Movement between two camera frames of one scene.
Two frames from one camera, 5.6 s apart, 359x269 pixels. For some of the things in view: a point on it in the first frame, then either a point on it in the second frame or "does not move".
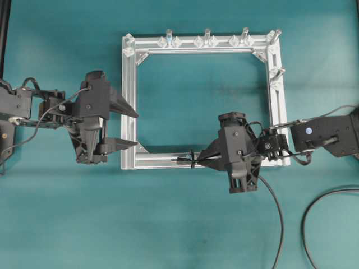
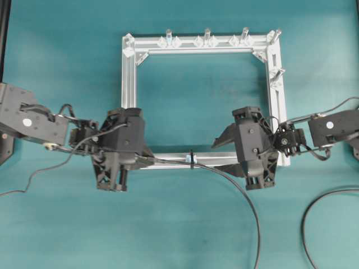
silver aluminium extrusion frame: x=272 y=44 does not move
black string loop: x=191 y=158 does not move
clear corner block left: x=128 y=46 does not move
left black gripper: x=91 y=111 → x=121 y=142
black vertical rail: x=5 y=15 does not move
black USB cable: x=304 y=216 → x=142 y=157
